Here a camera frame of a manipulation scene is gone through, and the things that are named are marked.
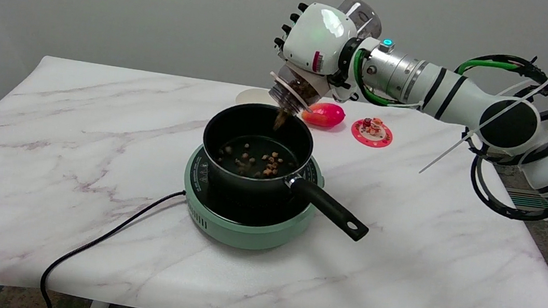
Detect brown food pieces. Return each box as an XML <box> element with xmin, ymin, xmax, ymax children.
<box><xmin>215</xmin><ymin>102</ymin><xmax>303</xmax><ymax>184</ymax></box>

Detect pink round coaster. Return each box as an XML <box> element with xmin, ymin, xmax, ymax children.
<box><xmin>349</xmin><ymin>115</ymin><xmax>395</xmax><ymax>150</ymax></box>

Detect black soup pot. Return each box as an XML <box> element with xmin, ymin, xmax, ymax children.
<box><xmin>193</xmin><ymin>97</ymin><xmax>383</xmax><ymax>243</ymax></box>

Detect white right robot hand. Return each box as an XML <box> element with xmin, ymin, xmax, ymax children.
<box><xmin>267</xmin><ymin>0</ymin><xmax>368</xmax><ymax>105</ymax></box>

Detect clear plastic bottle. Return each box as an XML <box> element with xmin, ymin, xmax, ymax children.
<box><xmin>265</xmin><ymin>0</ymin><xmax>386</xmax><ymax>125</ymax></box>

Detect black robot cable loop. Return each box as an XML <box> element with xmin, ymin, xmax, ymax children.
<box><xmin>437</xmin><ymin>47</ymin><xmax>548</xmax><ymax>225</ymax></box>

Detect red mango toy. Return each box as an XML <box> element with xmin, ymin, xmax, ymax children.
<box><xmin>300</xmin><ymin>100</ymin><xmax>347</xmax><ymax>130</ymax></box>

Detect black power cord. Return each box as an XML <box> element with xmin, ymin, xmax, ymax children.
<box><xmin>37</xmin><ymin>175</ymin><xmax>187</xmax><ymax>308</ymax></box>

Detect green induction cooker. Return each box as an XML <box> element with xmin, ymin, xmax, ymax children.
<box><xmin>176</xmin><ymin>140</ymin><xmax>328</xmax><ymax>258</ymax></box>

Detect white cable tie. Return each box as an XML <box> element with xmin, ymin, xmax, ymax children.
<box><xmin>418</xmin><ymin>63</ymin><xmax>548</xmax><ymax>189</ymax></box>

